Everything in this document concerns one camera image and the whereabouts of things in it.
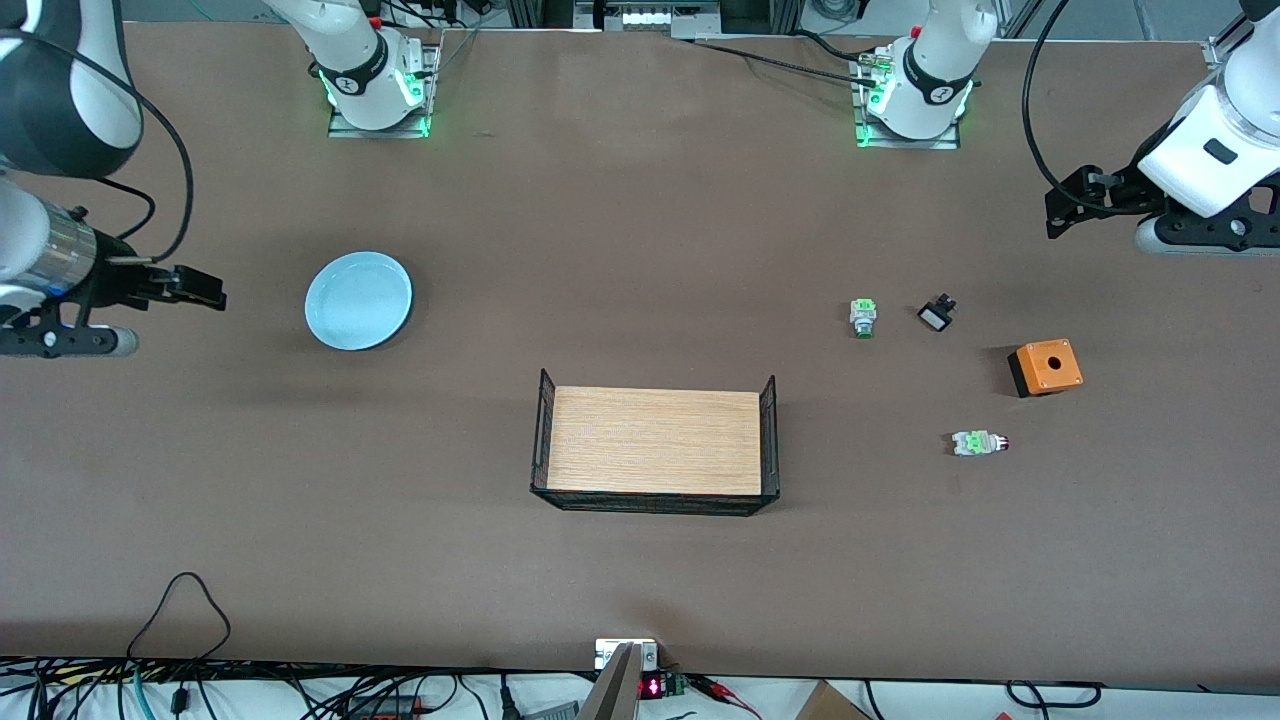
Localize red black clip leads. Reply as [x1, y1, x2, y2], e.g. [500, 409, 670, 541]
[686, 674, 763, 719]

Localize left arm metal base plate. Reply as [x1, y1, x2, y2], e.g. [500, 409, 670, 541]
[850, 48, 963, 151]

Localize black cable to arm base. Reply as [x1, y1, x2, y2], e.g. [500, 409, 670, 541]
[675, 38, 881, 83]

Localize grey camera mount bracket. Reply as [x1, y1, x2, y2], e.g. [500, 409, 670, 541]
[578, 638, 660, 720]

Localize orange button enclosure box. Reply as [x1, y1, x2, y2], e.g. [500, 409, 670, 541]
[1007, 339, 1084, 399]

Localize aluminium frame with light strip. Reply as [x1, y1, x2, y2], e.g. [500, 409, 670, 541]
[505, 0, 803, 39]

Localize brown cardboard piece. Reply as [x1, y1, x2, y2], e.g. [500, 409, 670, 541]
[795, 680, 873, 720]

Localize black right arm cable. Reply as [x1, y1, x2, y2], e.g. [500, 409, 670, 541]
[18, 28, 195, 267]

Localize black cable on white floor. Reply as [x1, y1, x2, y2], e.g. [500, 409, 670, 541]
[1004, 679, 1103, 709]

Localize wooden tray with wire sides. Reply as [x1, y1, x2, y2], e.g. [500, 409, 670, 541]
[530, 368, 781, 518]

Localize light blue round plate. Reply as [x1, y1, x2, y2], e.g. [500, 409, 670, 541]
[304, 251, 414, 352]

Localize black looped cable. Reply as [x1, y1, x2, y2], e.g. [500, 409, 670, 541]
[126, 571, 233, 663]

